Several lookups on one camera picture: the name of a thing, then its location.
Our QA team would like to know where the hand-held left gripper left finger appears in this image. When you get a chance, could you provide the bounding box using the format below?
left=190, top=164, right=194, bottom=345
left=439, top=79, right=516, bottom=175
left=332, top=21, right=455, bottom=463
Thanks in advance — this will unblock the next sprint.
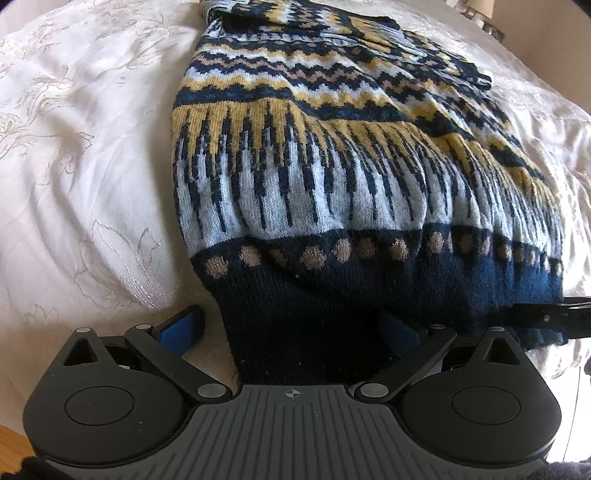
left=60, top=304, right=236, bottom=402

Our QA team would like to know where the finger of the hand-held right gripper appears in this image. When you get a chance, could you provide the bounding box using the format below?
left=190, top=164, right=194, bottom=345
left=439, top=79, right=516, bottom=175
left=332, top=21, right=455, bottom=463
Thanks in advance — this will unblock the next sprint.
left=505, top=297, right=591, bottom=339

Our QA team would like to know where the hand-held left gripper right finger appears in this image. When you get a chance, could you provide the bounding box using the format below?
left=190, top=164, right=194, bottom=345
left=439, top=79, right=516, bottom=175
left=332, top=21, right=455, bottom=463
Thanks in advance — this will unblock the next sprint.
left=351, top=313, right=533, bottom=400

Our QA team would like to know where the patterned knit sweater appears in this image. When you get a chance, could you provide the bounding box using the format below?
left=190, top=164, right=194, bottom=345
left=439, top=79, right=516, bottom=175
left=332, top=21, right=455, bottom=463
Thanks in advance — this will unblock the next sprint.
left=170, top=0, right=568, bottom=385

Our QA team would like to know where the white embroidered bedspread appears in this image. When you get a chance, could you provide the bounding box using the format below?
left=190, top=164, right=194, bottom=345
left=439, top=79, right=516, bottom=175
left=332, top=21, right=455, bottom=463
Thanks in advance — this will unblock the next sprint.
left=0, top=0, right=591, bottom=418

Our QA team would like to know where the bedside lamp with shade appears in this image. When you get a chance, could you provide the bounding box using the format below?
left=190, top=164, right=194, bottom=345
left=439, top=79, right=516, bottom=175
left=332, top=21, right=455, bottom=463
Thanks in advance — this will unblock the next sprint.
left=463, top=0, right=498, bottom=20

